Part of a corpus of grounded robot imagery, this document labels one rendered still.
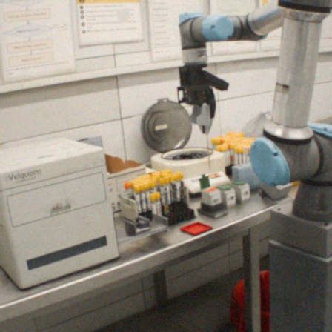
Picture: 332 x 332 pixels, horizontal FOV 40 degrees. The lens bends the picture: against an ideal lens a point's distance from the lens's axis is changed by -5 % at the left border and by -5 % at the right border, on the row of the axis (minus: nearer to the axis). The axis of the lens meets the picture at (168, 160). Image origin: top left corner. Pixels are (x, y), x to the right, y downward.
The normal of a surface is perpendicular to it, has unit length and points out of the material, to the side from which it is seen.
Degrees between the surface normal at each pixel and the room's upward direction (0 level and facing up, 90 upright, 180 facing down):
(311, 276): 90
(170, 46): 93
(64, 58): 94
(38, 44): 94
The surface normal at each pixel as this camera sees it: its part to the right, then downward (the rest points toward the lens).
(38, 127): 0.58, 0.14
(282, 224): -0.81, 0.22
